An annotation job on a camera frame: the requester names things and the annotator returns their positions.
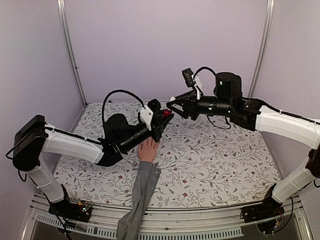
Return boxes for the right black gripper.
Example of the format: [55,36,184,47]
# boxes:
[166,90,233,121]

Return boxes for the red nail polish bottle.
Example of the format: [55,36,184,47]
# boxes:
[162,109,172,118]

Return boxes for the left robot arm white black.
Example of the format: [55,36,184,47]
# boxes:
[5,110,174,217]

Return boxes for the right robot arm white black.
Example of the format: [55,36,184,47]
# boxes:
[166,69,320,218]

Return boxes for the person's hand on table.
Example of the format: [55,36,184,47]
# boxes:
[137,137,160,163]

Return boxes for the floral patterned table cloth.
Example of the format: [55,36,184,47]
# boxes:
[54,115,281,208]

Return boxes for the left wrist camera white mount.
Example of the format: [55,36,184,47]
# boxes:
[139,99,161,131]

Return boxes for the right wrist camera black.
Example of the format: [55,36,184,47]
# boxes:
[181,68,203,100]

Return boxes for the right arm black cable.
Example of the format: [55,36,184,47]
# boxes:
[194,66,218,81]

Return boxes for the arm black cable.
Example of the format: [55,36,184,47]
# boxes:
[194,66,218,81]
[102,88,146,125]

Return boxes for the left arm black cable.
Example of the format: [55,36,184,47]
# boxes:
[102,88,146,125]

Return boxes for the front aluminium rail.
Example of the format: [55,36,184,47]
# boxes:
[20,193,316,240]

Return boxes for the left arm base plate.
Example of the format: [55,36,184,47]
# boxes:
[48,200,92,223]

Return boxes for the right aluminium frame post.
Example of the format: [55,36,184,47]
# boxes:
[248,0,275,98]

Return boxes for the aluminium frame post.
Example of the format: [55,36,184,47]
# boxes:
[248,0,275,98]
[56,0,88,107]

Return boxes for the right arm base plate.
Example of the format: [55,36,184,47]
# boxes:
[239,202,285,235]

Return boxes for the left aluminium frame post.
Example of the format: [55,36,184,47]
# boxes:
[56,0,88,107]

